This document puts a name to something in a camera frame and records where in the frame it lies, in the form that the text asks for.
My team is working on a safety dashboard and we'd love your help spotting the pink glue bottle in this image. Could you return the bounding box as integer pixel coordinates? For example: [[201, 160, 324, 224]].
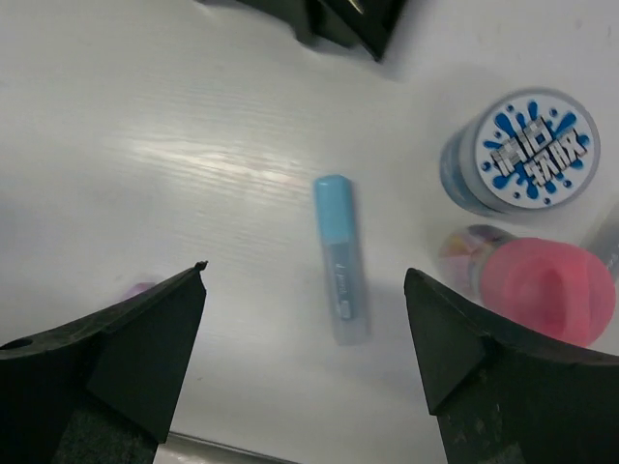
[[438, 224, 616, 347]]

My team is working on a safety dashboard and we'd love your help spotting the blue glue stick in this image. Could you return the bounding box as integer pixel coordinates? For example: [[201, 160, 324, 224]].
[[313, 174, 369, 346]]

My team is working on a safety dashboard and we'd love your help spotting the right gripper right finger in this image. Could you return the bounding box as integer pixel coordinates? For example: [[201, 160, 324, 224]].
[[404, 269, 618, 463]]

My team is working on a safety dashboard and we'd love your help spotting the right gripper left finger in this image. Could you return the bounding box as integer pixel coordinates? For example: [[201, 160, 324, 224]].
[[1, 262, 207, 463]]

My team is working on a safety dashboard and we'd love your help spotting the black four-compartment organizer tray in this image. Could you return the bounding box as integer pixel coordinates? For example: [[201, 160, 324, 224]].
[[192, 0, 412, 63]]

